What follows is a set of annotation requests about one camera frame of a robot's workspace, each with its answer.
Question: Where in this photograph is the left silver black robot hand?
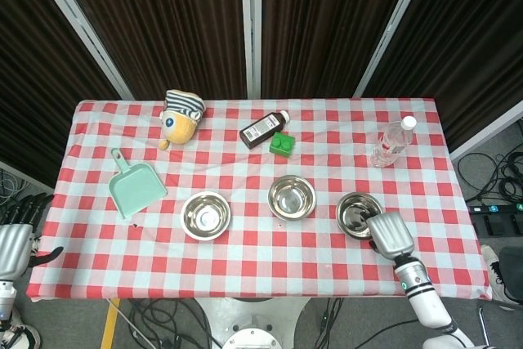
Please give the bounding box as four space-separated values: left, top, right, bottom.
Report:
0 192 65 280

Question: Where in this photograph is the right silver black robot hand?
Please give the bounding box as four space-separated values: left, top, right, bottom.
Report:
351 208 415 262

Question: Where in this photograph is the stainless steel bowl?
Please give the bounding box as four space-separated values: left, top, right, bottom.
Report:
180 190 232 241
335 191 386 240
267 174 317 222

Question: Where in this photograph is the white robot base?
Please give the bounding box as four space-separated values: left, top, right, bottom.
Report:
195 298 311 349

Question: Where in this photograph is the clear plastic water bottle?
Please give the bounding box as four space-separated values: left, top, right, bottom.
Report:
370 114 418 168

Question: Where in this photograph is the yellow floor tape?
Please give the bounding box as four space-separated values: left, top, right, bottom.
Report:
100 298 122 349

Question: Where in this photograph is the red white checkered tablecloth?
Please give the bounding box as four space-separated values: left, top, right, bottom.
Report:
26 98 494 301

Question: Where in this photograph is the mint green plastic dustpan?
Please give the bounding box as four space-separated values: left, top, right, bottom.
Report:
108 147 168 220

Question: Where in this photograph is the green toy building brick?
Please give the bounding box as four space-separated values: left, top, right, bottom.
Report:
268 131 296 159

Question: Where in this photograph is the brown medicine bottle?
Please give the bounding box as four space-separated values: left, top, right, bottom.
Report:
239 110 291 150

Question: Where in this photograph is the dark brown partition panel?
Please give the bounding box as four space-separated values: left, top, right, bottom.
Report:
361 0 523 150
260 0 420 100
0 0 123 186
48 0 248 101

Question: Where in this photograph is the yellow plush toy striped hat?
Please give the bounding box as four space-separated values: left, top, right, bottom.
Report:
158 88 206 151

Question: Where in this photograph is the grey cable bundle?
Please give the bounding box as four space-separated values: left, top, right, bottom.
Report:
0 168 32 203

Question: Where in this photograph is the black cable coil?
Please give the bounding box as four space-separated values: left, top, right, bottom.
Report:
455 148 523 205

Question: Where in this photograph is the black cable tangle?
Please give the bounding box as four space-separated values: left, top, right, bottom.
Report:
122 298 224 349

